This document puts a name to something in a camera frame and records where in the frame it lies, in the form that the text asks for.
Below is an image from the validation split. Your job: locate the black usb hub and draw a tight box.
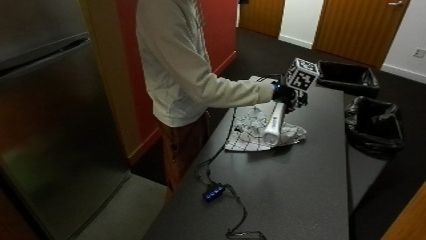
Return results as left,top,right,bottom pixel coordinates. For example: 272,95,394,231
201,184,228,203

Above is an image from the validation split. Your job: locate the black lined trash bin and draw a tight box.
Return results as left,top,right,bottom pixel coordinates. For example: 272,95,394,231
316,59,381,100
344,95,406,158

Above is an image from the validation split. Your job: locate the the person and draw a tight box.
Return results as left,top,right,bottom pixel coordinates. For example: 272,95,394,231
135,0,277,201

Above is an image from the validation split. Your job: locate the white marker cube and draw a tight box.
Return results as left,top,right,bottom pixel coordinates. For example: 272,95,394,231
284,57,321,92

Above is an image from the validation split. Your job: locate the white checked cloth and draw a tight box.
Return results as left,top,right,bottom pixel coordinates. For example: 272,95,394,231
224,105,309,153

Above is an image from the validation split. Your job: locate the wooden door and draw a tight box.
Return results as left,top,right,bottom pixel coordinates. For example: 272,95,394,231
237,0,287,39
312,0,413,70

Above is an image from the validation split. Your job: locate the stainless steel refrigerator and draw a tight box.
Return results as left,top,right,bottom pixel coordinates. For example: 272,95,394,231
0,0,133,240

